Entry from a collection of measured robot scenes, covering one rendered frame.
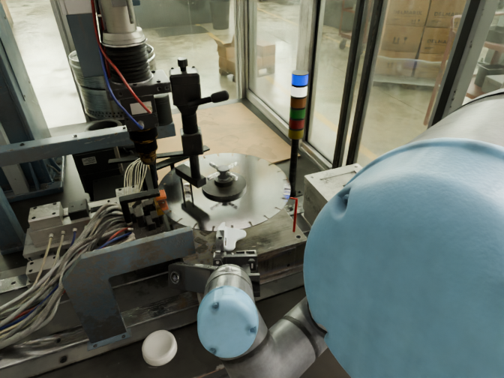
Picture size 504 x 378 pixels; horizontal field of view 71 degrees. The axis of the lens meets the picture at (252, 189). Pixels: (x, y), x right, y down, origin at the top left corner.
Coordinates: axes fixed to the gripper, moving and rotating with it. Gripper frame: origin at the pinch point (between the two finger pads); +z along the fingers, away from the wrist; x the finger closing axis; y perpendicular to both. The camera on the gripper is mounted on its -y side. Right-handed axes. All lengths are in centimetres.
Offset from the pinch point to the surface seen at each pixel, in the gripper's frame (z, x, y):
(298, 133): 26.4, 29.2, 21.7
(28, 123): 36, 34, -60
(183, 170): 6.4, 19.0, -8.7
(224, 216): 2.0, 8.7, 0.8
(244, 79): 111, 66, 9
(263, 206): 4.4, 10.5, 9.7
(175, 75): -10.2, 36.4, -7.3
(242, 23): 97, 88, 8
